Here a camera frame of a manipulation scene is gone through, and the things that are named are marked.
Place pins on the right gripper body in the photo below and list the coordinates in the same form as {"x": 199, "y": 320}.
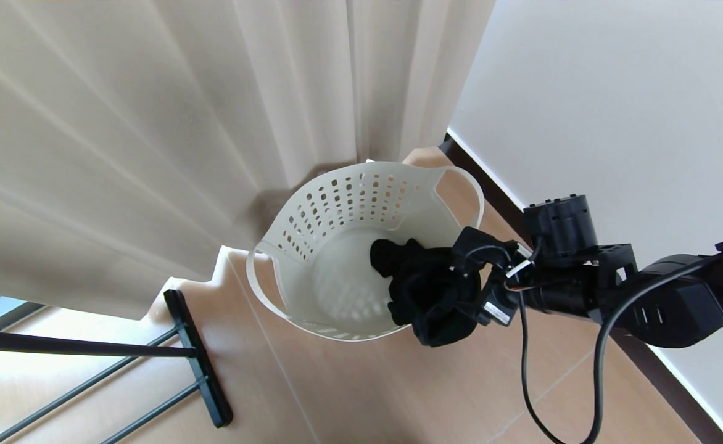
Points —
{"x": 559, "y": 299}

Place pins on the black garment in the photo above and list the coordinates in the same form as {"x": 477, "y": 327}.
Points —
{"x": 429, "y": 296}

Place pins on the white laundry basket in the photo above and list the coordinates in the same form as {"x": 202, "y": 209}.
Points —
{"x": 349, "y": 203}

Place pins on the black clothes rack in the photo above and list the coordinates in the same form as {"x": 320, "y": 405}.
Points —
{"x": 198, "y": 357}

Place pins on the beige curtain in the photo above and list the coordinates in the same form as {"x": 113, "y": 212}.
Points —
{"x": 213, "y": 92}

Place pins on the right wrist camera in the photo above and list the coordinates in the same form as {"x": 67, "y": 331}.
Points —
{"x": 479, "y": 243}

